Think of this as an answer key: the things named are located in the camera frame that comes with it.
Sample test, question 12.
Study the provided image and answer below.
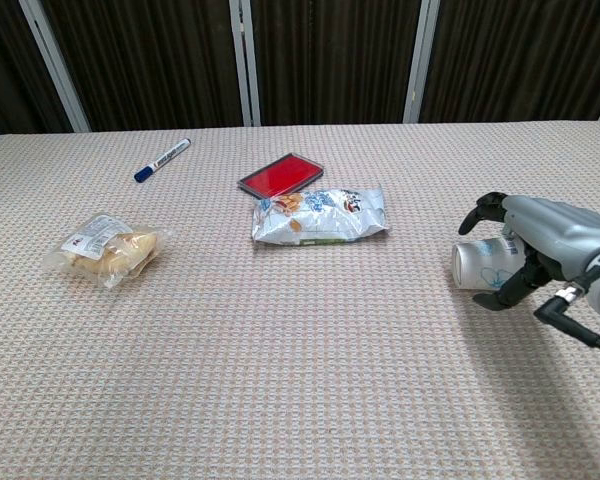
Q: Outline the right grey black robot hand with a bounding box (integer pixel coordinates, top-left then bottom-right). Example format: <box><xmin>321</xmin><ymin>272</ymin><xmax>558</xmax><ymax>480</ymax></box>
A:
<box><xmin>457</xmin><ymin>191</ymin><xmax>600</xmax><ymax>310</ymax></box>

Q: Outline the white paper cup blue print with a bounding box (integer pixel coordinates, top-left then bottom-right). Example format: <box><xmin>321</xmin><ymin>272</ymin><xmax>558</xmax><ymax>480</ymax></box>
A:
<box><xmin>451</xmin><ymin>236</ymin><xmax>527</xmax><ymax>293</ymax></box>

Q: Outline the silver blue snack bag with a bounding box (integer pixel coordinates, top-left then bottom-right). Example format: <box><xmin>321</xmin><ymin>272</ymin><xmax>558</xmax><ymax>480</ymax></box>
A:
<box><xmin>250</xmin><ymin>183</ymin><xmax>389</xmax><ymax>247</ymax></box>

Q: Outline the red ink stamp pad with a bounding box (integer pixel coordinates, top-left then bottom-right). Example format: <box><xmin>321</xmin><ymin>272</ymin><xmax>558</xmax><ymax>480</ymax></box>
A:
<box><xmin>237</xmin><ymin>152</ymin><xmax>326</xmax><ymax>197</ymax></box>

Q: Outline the checkered woven tablecloth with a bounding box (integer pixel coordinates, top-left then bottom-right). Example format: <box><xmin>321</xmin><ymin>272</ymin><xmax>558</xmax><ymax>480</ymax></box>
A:
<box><xmin>0</xmin><ymin>118</ymin><xmax>600</xmax><ymax>480</ymax></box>

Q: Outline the blue capped white marker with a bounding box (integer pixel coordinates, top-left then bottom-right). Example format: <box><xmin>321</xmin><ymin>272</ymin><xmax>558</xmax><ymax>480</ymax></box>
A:
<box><xmin>133</xmin><ymin>138</ymin><xmax>192</xmax><ymax>184</ymax></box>

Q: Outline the clear bag of bread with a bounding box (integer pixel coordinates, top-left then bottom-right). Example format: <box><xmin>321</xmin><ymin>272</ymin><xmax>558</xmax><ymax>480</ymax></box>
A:
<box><xmin>42</xmin><ymin>213</ymin><xmax>174</xmax><ymax>290</ymax></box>

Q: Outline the black cable with metal plug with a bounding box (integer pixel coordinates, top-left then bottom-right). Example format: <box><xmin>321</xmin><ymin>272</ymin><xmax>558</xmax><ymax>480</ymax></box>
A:
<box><xmin>534</xmin><ymin>283</ymin><xmax>600</xmax><ymax>360</ymax></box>

